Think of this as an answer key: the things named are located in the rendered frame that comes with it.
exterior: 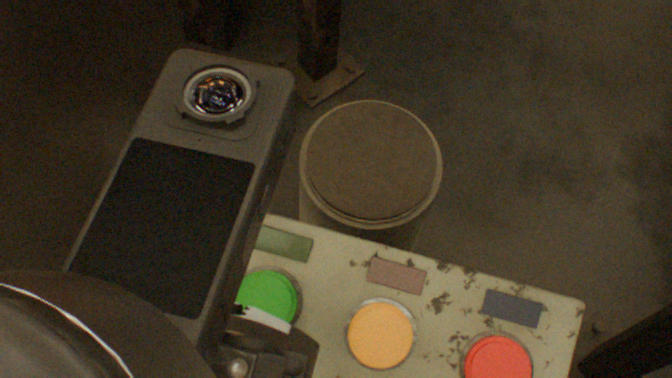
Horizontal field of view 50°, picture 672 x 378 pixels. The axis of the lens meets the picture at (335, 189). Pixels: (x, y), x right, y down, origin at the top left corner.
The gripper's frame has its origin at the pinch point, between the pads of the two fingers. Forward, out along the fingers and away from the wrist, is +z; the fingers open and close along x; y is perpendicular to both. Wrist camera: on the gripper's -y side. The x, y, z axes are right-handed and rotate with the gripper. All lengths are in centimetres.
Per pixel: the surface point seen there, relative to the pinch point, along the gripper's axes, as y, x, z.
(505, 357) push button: -0.5, 14.8, 9.5
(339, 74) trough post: -33, -9, 85
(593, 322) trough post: -3, 38, 75
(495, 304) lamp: -3.5, 13.5, 10.3
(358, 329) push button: 0.2, 5.6, 9.3
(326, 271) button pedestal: -2.7, 2.7, 10.4
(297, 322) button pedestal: 0.9, 1.8, 10.4
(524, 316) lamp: -3.2, 15.5, 10.3
